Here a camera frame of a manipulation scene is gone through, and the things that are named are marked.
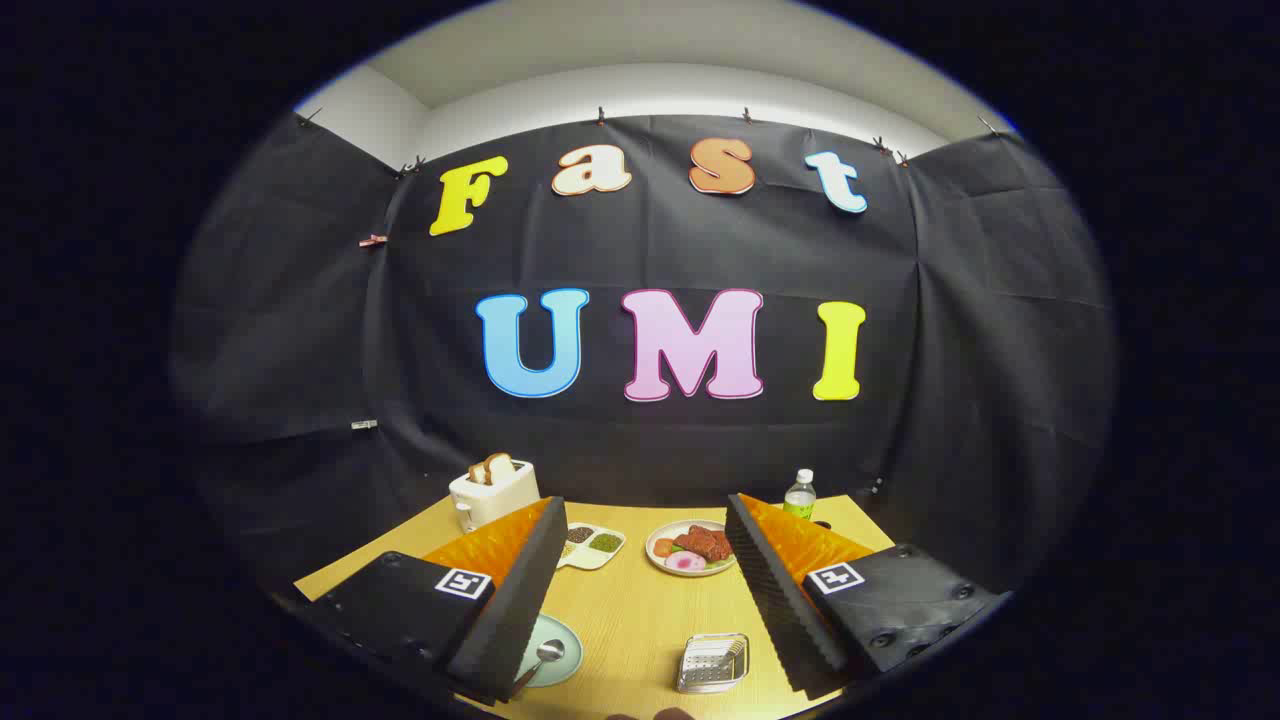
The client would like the white toaster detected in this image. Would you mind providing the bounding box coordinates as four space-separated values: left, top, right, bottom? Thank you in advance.
449 460 541 533

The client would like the white food plate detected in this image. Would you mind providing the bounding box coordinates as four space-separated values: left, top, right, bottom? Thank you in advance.
645 519 741 578

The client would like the light green plate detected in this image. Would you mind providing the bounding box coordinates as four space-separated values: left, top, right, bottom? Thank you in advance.
515 613 584 688

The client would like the metal wire basket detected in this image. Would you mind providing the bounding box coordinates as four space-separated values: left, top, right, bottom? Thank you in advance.
676 632 751 695

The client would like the white divided dish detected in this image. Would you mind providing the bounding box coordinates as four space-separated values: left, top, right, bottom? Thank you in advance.
556 522 627 571

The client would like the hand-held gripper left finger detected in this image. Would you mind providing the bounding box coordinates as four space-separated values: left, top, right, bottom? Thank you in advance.
300 497 568 704

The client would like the brown meat piece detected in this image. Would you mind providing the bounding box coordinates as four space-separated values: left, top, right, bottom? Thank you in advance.
672 525 734 563

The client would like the metal spoon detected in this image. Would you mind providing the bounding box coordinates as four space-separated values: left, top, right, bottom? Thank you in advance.
510 640 567 696

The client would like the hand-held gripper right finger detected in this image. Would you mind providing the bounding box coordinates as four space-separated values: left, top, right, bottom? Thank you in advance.
725 492 1011 701

